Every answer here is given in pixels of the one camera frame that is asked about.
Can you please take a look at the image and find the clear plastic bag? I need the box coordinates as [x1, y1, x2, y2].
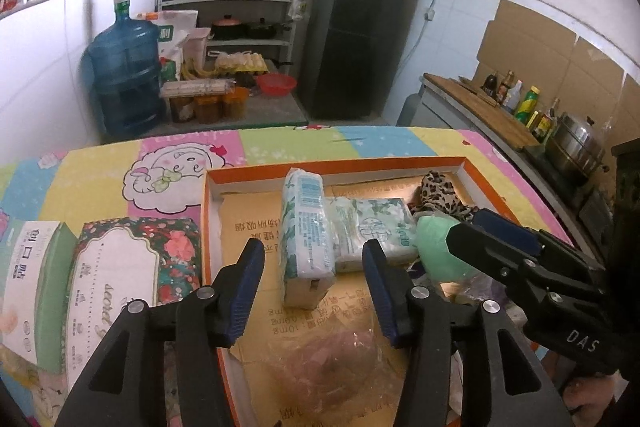
[267, 327, 401, 427]

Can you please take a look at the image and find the person's right hand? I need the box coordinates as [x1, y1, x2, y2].
[562, 374, 626, 418]

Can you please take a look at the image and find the green sponge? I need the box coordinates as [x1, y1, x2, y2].
[415, 214, 481, 283]

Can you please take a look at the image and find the red plastic basket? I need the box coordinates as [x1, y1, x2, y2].
[255, 73, 297, 98]

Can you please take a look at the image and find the pack of chopsticks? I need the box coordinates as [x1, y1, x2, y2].
[161, 79, 236, 98]

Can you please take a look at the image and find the wooden cutting board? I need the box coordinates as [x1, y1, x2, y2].
[422, 74, 541, 150]

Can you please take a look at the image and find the white bottle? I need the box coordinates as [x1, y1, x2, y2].
[502, 80, 523, 112]

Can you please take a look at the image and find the green leaf print tissue pack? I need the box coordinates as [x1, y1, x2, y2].
[280, 167, 337, 310]

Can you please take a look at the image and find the black pot orange lid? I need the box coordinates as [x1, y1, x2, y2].
[210, 14, 246, 40]

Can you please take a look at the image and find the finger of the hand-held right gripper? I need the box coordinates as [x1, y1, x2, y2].
[446, 221, 561, 308]
[472, 209, 606, 280]

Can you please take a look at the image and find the cardboard sheet on wall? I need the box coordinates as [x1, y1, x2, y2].
[472, 0, 640, 148]

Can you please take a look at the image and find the orange-edged cardboard box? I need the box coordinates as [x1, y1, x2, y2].
[200, 155, 531, 427]

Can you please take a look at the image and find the white tissue pack round logo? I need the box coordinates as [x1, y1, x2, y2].
[334, 196, 420, 273]

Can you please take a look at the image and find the dark floral tissue pack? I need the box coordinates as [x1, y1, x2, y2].
[65, 217, 203, 388]

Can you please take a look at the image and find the white green rice bag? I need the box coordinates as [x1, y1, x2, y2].
[155, 10, 198, 82]

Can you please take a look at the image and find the dark gas stove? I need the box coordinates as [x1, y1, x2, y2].
[525, 147, 616, 233]

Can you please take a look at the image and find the green white tissue pack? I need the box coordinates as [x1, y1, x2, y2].
[0, 219, 78, 375]

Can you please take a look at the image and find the blue water jug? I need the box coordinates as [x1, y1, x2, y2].
[82, 0, 166, 138]

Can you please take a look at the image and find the dark refrigerator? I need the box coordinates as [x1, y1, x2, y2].
[300, 0, 416, 120]

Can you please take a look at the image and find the steel pot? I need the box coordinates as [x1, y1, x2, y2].
[545, 113, 608, 180]

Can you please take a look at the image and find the egg tray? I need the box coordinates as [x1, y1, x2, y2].
[215, 50, 271, 75]

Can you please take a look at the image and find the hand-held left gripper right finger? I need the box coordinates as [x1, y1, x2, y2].
[361, 238, 576, 427]

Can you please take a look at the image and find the beige plastic bin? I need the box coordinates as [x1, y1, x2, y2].
[186, 28, 212, 72]

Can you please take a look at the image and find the amber jar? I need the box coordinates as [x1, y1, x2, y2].
[195, 94, 223, 124]
[223, 88, 249, 118]
[170, 94, 193, 122]

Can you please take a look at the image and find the grey gas cylinder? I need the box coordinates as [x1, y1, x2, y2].
[397, 92, 423, 128]

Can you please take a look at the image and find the leopard print cloth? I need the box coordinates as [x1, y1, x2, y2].
[407, 171, 483, 223]

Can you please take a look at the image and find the black wok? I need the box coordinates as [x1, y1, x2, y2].
[245, 19, 293, 40]

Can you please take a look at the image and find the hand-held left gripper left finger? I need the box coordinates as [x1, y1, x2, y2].
[55, 237, 266, 427]

